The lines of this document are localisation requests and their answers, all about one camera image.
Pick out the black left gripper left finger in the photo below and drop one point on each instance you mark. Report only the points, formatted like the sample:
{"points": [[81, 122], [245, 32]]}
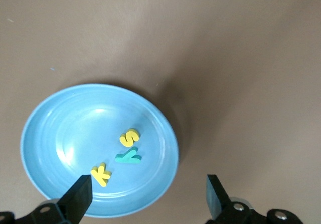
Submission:
{"points": [[77, 199]]}

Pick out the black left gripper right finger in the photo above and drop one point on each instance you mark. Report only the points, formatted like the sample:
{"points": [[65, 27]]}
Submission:
{"points": [[217, 201]]}

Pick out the yellow foam letter k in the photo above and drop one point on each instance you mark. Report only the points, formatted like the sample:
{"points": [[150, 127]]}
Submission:
{"points": [[100, 175]]}

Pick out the teal foam letter y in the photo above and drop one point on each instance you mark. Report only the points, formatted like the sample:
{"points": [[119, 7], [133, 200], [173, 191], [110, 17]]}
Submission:
{"points": [[128, 157]]}

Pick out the yellow foam letter s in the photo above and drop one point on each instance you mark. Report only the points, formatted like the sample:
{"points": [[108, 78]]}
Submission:
{"points": [[129, 138]]}

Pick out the blue plate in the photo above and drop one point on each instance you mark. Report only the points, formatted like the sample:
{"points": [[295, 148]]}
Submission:
{"points": [[75, 133]]}

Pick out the brown table cover sheet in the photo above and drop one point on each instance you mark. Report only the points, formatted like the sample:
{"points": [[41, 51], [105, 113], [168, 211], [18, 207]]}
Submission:
{"points": [[225, 58]]}

